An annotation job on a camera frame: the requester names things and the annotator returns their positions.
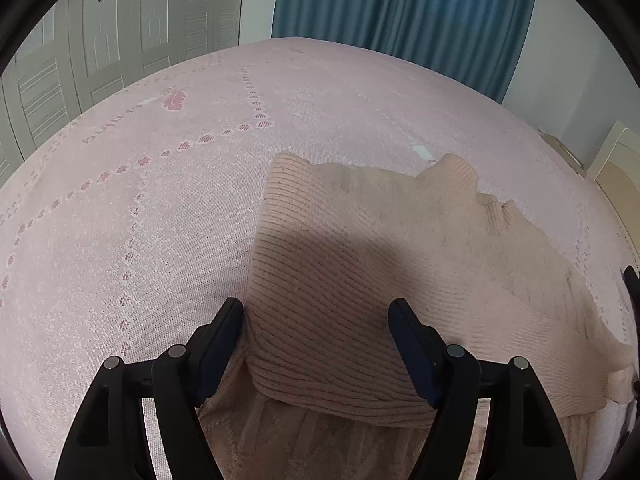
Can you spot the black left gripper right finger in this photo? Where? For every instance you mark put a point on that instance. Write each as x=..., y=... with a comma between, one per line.
x=524, y=438

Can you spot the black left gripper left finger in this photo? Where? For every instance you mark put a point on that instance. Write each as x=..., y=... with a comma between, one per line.
x=108, y=439

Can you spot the beige knit sweater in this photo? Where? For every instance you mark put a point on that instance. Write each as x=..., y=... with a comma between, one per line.
x=317, y=388

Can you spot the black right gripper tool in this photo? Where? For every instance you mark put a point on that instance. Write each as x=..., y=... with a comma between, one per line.
x=630, y=449

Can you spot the pink patterned bedspread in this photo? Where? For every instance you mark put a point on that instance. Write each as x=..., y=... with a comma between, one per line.
x=131, y=226

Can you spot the cream beige headboard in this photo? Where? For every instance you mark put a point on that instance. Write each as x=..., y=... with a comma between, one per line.
x=616, y=170

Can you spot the white panelled wardrobe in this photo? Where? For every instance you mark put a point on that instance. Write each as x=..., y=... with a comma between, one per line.
x=82, y=51

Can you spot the blue curtain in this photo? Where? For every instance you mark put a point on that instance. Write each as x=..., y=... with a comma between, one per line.
x=475, y=42

